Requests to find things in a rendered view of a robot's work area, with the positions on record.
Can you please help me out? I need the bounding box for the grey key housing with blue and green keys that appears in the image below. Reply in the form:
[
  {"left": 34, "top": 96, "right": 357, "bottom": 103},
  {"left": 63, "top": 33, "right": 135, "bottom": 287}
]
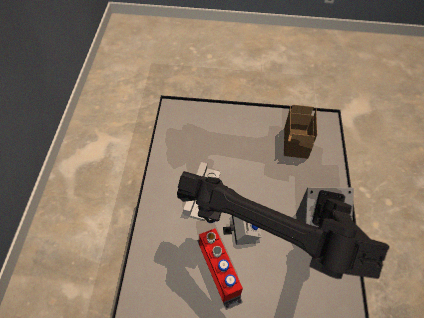
[{"left": 223, "top": 216, "right": 261, "bottom": 245}]

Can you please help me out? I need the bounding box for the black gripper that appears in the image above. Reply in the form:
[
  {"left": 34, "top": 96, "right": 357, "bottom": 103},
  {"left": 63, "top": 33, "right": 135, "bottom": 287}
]
[{"left": 198, "top": 210, "right": 221, "bottom": 223}]

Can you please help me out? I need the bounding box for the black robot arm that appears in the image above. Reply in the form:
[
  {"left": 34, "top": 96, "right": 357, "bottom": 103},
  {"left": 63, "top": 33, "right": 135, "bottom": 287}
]
[{"left": 177, "top": 171, "right": 390, "bottom": 279}]

